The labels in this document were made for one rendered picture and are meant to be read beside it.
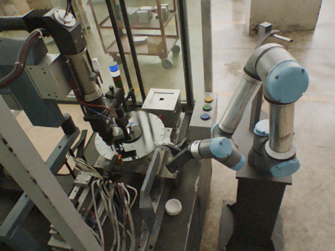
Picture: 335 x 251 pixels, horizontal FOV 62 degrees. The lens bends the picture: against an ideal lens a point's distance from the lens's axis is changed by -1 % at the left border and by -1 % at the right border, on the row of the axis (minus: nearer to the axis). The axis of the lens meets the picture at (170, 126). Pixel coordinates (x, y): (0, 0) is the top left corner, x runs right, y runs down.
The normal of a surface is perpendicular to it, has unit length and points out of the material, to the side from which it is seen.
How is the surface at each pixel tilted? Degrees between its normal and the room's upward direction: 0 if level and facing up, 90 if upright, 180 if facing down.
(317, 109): 0
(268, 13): 90
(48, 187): 90
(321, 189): 0
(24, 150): 90
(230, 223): 0
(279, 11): 90
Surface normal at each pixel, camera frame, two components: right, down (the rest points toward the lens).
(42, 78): -0.23, 0.68
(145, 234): -0.11, -0.73
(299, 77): 0.11, 0.57
